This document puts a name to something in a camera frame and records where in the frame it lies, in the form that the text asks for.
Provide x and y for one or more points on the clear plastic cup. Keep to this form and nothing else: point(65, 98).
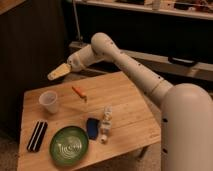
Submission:
point(49, 100)

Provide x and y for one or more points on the long grey case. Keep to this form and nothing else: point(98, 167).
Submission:
point(140, 65)

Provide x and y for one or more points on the black case handle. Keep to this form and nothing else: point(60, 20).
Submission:
point(180, 62)

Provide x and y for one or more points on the cluttered white shelf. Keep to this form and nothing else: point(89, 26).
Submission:
point(198, 9)

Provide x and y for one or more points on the small clear bottle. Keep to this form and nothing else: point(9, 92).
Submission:
point(106, 124)

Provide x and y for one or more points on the blue sponge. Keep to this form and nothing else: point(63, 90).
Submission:
point(92, 126)

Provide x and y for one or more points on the metal stand pole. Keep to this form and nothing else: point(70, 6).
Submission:
point(79, 36)

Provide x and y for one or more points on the wooden table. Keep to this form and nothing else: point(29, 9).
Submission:
point(133, 124)

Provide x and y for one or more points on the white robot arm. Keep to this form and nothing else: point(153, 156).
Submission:
point(187, 109)

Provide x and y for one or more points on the black striped box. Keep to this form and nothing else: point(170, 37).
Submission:
point(37, 136)

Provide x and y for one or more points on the green ceramic bowl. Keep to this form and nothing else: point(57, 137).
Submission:
point(68, 146)

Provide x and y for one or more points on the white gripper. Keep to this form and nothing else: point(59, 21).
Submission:
point(74, 65)

